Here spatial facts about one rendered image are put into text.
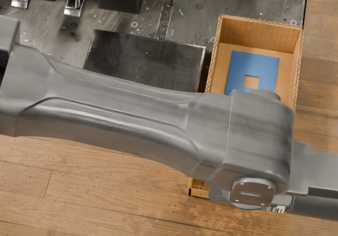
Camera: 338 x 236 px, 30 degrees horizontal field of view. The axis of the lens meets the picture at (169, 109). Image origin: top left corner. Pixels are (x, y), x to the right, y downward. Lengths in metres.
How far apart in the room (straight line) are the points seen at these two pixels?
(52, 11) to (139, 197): 0.34
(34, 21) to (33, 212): 0.31
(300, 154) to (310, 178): 0.02
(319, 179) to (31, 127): 0.25
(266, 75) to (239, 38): 0.07
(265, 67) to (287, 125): 0.41
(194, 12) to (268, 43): 0.13
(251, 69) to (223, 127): 0.43
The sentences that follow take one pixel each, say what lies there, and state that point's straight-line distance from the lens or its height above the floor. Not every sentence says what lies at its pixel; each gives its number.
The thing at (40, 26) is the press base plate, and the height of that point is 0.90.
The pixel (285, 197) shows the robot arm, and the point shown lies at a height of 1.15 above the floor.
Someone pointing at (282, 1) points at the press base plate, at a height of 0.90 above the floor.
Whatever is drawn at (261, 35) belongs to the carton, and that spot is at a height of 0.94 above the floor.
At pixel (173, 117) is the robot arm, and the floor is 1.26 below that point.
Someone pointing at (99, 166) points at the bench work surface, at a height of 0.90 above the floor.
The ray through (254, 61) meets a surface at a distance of 0.94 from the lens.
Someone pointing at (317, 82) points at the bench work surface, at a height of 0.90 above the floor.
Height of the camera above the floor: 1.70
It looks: 63 degrees down
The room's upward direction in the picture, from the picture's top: 1 degrees counter-clockwise
